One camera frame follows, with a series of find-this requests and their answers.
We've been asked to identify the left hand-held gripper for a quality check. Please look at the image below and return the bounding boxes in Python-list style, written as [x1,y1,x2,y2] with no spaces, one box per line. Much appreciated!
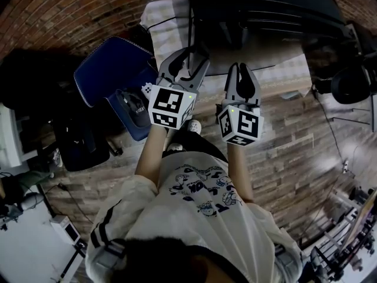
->
[147,44,211,129]

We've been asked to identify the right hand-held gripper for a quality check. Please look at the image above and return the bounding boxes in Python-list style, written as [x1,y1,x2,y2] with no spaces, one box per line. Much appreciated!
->
[216,62,264,146]

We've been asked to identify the person's left forearm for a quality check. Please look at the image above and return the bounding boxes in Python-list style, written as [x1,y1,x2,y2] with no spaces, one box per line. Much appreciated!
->
[134,124,169,190]

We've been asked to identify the person's right forearm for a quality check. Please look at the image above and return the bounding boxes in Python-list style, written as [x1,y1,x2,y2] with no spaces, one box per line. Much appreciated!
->
[226,141,256,205]

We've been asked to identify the checkered tablecloth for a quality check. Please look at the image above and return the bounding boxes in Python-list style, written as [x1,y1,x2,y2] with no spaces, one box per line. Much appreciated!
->
[140,0,310,101]

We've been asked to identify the black cap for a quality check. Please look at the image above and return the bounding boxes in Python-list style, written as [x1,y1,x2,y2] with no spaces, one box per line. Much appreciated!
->
[115,88,153,128]

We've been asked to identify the blue padded chair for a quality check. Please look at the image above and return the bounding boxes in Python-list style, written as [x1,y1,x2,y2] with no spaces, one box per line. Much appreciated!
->
[73,36,161,143]

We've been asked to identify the person's black shorts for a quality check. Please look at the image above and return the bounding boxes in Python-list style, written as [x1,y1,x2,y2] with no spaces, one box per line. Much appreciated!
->
[163,127,230,164]

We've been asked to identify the black office chair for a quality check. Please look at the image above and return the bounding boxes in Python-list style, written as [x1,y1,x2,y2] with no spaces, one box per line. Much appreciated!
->
[0,48,124,173]

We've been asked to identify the person's white printed shirt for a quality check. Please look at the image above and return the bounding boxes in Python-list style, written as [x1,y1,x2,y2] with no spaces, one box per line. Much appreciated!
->
[85,151,304,283]

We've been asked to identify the white desk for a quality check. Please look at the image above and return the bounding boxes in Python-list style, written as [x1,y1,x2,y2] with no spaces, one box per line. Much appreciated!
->
[0,103,24,168]

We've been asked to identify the small white device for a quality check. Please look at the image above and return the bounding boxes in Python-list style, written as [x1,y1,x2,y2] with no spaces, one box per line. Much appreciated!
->
[49,215,81,245]

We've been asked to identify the thin black cable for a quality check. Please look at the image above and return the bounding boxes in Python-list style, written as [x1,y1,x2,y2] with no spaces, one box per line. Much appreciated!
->
[145,15,191,32]

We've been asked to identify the black floor cable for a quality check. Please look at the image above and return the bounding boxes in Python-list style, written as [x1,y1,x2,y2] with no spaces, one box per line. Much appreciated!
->
[316,93,346,162]

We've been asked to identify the black chair with white frame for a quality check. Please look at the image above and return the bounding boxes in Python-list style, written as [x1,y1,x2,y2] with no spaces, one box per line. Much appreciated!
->
[312,63,372,106]

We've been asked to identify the grey shoulder strap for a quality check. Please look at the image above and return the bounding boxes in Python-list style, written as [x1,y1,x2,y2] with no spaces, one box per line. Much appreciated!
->
[273,245,299,277]
[93,238,128,277]

